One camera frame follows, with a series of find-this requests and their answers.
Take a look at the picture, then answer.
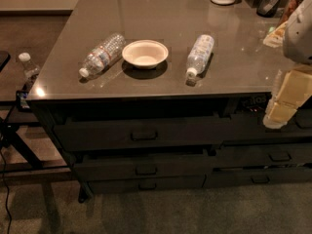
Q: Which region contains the dark side table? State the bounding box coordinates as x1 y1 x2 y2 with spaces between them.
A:
0 16 72 181

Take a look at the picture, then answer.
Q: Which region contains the clear bottle with red label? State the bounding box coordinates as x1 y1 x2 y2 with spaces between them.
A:
79 33 126 78

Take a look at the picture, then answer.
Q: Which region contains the white paper bowl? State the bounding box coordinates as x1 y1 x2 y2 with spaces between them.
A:
122 40 169 69

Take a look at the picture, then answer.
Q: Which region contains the small bottle on side table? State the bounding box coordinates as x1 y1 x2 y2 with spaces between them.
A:
19 53 40 79

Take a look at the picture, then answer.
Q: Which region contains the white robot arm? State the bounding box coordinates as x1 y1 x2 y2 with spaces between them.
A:
263 0 312 129

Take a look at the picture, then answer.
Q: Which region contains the black dispenser object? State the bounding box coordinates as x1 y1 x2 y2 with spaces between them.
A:
256 0 280 18

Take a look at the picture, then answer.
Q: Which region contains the small black device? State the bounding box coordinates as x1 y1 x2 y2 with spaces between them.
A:
16 91 30 112

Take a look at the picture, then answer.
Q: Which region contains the black cable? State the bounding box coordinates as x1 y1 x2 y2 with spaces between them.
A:
0 146 14 234

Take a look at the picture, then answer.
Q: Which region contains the glass jar of snacks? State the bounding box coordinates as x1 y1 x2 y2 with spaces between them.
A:
278 0 303 25

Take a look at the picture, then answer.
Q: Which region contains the dark object at left edge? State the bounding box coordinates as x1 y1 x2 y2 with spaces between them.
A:
0 51 11 72

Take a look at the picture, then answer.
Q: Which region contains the clear bottle with white label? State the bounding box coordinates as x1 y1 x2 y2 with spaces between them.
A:
186 34 215 79

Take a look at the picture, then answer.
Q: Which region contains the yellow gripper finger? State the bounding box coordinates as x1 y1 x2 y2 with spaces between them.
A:
263 65 312 129

